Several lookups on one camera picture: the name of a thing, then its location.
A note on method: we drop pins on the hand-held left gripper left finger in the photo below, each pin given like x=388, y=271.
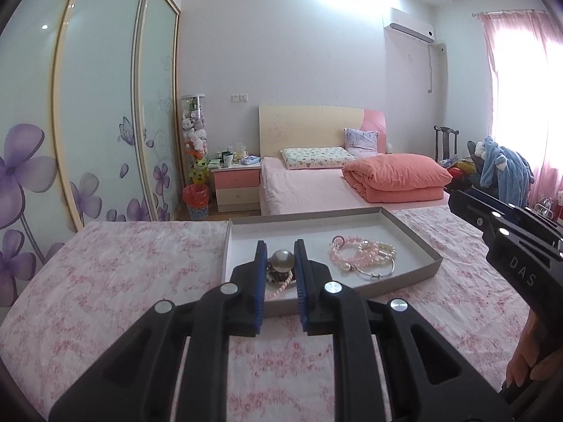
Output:
x=260, y=272

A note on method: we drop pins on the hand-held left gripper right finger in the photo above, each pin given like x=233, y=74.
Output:
x=301, y=272

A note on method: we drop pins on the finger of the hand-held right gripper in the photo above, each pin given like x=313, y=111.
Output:
x=466, y=204
x=488, y=195

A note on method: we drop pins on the grey shallow tray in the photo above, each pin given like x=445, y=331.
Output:
x=308, y=228

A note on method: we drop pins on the thin silver bangle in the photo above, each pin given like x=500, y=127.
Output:
x=374, y=275

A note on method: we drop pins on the person's right hand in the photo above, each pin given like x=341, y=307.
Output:
x=523, y=369

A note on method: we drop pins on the blue fleece garment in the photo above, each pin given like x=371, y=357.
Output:
x=506, y=171

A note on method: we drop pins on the pile of colourful clothes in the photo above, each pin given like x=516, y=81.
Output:
x=462, y=171

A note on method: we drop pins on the dark wooden chair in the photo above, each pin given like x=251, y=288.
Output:
x=445, y=140

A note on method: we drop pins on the folded orange quilt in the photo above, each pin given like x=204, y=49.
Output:
x=396, y=178

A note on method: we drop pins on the bed with pink sheet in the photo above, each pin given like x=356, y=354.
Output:
x=299, y=189

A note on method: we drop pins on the pink and cream nightstand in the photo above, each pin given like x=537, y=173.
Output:
x=235, y=189

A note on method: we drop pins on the red trash basket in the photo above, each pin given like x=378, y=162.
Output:
x=196, y=202

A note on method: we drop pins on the pink curtain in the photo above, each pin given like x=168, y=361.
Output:
x=519, y=96

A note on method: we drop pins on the white patterned pillow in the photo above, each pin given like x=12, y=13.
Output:
x=316, y=158

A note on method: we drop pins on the white mug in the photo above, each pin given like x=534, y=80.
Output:
x=227, y=159

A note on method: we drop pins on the yellow plush toy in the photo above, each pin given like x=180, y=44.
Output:
x=199, y=171

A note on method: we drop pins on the green small box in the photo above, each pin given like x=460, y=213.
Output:
x=214, y=162

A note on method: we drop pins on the purple pillow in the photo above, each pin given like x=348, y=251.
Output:
x=360, y=140

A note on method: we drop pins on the air conditioner pipe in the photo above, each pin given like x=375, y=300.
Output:
x=433, y=70

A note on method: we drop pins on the cream and pink headboard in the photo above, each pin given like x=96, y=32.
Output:
x=308, y=125

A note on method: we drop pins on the clear tube of plush toys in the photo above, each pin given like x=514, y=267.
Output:
x=194, y=127

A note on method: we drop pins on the white air conditioner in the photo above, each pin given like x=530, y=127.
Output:
x=409, y=26

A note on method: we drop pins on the floral sliding door wardrobe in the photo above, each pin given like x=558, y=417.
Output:
x=88, y=118

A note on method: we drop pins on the white wall switch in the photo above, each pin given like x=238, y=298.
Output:
x=239, y=96

